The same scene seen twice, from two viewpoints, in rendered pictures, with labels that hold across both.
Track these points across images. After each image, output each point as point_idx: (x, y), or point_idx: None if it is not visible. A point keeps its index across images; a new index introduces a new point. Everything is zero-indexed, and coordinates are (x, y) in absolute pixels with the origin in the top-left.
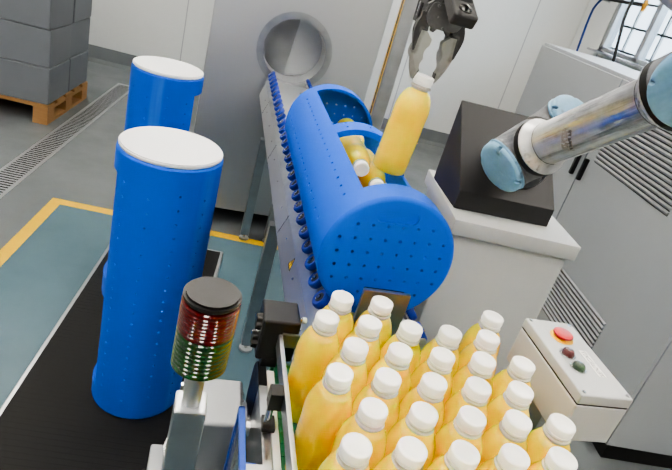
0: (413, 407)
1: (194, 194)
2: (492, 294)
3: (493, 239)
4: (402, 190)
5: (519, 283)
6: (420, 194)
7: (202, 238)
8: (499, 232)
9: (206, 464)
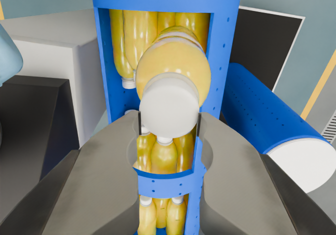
0: None
1: (272, 129)
2: (37, 29)
3: (25, 37)
4: None
5: (4, 28)
6: None
7: (244, 117)
8: (15, 38)
9: None
